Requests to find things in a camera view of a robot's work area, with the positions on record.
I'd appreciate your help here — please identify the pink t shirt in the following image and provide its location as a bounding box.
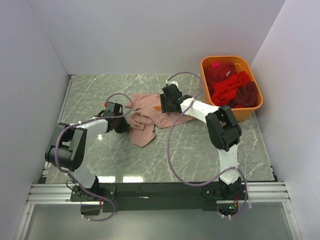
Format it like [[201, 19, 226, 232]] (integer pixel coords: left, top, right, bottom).
[[125, 93, 193, 148]]

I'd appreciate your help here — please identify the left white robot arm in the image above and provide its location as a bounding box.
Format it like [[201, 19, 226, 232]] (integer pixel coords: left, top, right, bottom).
[[45, 101, 130, 201]]

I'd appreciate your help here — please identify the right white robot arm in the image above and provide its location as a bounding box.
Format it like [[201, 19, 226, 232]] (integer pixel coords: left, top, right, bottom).
[[160, 83, 242, 200]]

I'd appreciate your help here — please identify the bright red t shirt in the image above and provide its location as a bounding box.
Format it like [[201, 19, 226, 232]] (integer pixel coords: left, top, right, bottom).
[[211, 71, 251, 106]]

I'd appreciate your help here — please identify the dark red t shirt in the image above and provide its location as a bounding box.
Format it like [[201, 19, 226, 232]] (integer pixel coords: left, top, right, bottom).
[[206, 62, 237, 87]]

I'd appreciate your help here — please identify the magenta garment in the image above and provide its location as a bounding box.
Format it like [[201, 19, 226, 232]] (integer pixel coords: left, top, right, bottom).
[[209, 62, 221, 72]]

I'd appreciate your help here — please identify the orange plastic basket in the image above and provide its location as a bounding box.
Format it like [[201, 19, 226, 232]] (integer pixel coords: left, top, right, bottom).
[[200, 55, 263, 122]]

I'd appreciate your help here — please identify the maroon t shirt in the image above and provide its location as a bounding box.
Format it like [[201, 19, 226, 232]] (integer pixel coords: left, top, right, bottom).
[[229, 81, 258, 109]]

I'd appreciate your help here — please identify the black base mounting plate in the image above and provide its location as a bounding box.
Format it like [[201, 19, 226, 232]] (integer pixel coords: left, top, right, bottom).
[[70, 181, 248, 215]]

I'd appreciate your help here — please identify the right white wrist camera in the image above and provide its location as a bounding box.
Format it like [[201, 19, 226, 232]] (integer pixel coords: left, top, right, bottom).
[[165, 79, 179, 87]]

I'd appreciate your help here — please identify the aluminium extrusion rail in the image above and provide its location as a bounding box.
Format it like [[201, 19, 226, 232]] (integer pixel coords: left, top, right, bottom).
[[26, 182, 291, 205]]

